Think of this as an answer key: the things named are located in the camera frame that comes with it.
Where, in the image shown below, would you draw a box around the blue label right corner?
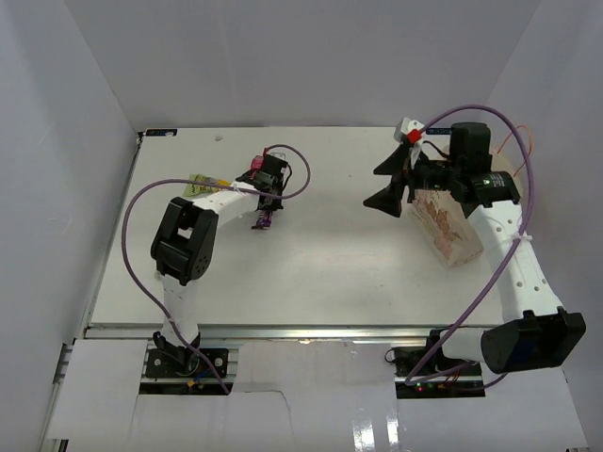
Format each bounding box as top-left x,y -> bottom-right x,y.
425,127 -> 451,136

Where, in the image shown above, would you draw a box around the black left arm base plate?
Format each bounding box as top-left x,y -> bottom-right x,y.
139,348 -> 226,396

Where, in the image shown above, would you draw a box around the aluminium front rail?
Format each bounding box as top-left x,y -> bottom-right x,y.
84,324 -> 434,342

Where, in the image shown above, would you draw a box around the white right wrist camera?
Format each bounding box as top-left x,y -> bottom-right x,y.
394,118 -> 424,168

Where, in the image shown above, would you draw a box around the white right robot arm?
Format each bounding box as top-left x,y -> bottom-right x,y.
364,119 -> 586,376

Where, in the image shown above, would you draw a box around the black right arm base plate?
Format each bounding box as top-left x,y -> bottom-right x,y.
383,346 -> 485,400

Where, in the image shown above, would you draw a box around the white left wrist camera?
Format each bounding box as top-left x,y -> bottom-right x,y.
265,150 -> 287,161

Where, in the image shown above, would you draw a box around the purple chocolate bar wrapper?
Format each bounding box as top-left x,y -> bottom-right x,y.
251,209 -> 273,230

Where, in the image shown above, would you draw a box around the pink snack packet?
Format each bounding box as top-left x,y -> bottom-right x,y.
251,154 -> 264,170

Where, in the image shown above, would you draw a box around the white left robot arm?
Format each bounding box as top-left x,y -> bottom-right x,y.
151,153 -> 290,376

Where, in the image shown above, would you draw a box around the blue label left corner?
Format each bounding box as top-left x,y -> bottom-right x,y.
144,128 -> 178,137

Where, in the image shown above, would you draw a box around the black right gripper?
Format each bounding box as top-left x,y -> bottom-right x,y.
363,144 -> 461,218

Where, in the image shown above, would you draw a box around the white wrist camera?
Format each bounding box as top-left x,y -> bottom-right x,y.
265,150 -> 287,161
394,118 -> 424,168

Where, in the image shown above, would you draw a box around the green snack packet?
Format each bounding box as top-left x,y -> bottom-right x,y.
183,173 -> 221,198

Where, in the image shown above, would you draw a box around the printed paper bag orange handles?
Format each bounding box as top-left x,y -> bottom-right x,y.
409,124 -> 533,268

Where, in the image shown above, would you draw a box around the blue label corner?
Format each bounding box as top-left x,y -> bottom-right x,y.
425,127 -> 451,136
144,128 -> 178,137

